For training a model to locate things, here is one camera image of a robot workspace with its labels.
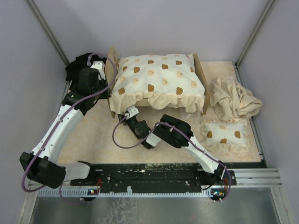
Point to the wooden pet bed frame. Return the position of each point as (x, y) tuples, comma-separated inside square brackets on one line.
[(201, 77)]

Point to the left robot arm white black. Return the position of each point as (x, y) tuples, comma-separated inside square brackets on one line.
[(40, 165)]

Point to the grey slotted cable duct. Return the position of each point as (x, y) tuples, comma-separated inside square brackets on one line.
[(128, 192)]

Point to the left aluminium corner rail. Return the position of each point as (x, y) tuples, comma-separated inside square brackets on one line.
[(49, 33)]

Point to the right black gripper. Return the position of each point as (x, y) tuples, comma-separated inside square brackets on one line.
[(120, 116)]

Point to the black cloth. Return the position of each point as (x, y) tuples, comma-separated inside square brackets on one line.
[(74, 70)]

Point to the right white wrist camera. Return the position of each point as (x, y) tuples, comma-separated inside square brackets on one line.
[(131, 112)]

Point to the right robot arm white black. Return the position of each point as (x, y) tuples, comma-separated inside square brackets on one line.
[(177, 134)]

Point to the aluminium corner rail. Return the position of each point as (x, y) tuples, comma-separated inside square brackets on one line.
[(255, 31), (49, 33)]

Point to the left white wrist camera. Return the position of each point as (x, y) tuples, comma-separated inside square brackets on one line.
[(99, 66)]

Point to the small bear print cloth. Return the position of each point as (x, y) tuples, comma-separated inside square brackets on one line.
[(228, 135)]

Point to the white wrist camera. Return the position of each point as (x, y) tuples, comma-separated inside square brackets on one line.
[(99, 66), (131, 112)]

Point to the cream crumpled blanket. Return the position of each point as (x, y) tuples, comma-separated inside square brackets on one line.
[(232, 101)]

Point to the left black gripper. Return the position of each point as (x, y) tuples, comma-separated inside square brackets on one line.
[(106, 94)]

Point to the right aluminium corner rail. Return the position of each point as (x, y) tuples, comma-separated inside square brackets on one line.
[(255, 31)]

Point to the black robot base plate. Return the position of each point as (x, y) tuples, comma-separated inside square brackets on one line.
[(172, 177)]

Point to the bear print white cushion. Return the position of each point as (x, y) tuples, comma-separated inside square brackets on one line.
[(161, 86)]

